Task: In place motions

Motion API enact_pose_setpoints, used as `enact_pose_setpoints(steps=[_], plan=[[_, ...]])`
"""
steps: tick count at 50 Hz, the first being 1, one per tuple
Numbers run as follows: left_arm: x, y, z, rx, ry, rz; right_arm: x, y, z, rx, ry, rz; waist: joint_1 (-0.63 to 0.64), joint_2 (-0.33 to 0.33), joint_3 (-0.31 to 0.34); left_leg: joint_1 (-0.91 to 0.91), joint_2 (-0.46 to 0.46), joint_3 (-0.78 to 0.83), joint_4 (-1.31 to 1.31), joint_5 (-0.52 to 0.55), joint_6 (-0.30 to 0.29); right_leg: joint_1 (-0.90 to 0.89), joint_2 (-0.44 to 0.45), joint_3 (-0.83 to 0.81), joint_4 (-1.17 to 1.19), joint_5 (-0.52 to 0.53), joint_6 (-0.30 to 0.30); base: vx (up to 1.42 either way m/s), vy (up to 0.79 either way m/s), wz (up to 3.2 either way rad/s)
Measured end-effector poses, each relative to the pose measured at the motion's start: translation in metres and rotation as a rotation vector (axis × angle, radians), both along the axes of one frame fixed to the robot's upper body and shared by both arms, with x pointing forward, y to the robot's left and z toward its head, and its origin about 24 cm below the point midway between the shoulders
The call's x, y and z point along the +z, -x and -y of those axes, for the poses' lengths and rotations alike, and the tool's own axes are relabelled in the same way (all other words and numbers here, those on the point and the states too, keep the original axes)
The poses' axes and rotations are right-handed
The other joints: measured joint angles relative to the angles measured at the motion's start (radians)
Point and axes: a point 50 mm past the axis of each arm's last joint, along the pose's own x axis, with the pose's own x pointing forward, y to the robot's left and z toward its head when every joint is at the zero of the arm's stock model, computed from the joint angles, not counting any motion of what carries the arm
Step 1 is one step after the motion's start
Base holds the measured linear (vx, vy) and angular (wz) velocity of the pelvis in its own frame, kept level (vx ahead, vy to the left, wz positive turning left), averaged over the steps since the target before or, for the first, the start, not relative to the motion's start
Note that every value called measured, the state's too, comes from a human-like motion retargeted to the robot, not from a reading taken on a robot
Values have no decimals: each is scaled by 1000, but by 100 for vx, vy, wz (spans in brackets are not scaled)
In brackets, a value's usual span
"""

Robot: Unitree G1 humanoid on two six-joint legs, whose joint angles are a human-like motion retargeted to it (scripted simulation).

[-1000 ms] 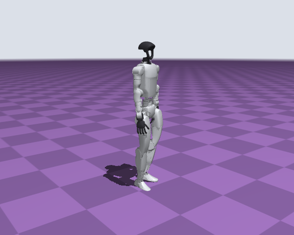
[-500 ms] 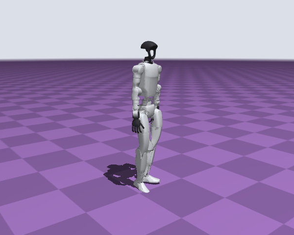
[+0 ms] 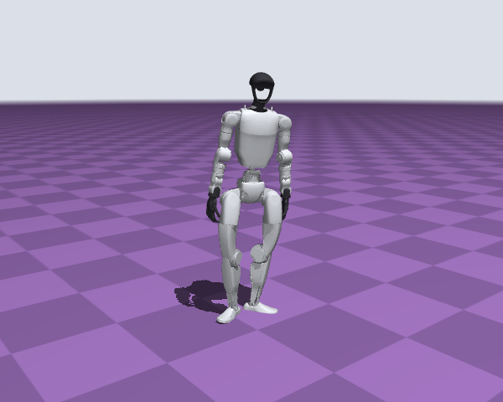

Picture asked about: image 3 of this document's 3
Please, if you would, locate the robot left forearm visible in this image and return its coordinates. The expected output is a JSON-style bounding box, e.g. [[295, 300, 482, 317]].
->
[[278, 162, 292, 195]]

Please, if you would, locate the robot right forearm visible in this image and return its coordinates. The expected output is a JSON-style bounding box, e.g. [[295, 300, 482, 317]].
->
[[209, 148, 226, 194]]

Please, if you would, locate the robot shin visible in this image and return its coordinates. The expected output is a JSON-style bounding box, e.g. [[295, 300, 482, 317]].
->
[[250, 253, 272, 307], [221, 258, 241, 311]]

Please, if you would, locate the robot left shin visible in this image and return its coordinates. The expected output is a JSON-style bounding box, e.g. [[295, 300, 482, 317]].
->
[[250, 253, 272, 307]]

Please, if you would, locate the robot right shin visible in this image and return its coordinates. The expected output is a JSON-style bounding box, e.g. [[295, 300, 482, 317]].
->
[[221, 258, 241, 311]]

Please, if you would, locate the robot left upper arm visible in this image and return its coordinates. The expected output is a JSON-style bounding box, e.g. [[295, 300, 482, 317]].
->
[[276, 114, 293, 164]]

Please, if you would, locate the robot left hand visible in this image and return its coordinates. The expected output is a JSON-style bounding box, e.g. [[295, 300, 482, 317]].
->
[[280, 188, 291, 220]]

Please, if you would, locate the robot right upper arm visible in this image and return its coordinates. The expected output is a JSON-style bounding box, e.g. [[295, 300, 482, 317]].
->
[[218, 111, 241, 162]]

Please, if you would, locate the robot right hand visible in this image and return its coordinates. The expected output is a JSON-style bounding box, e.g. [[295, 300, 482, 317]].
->
[[206, 187, 220, 223]]

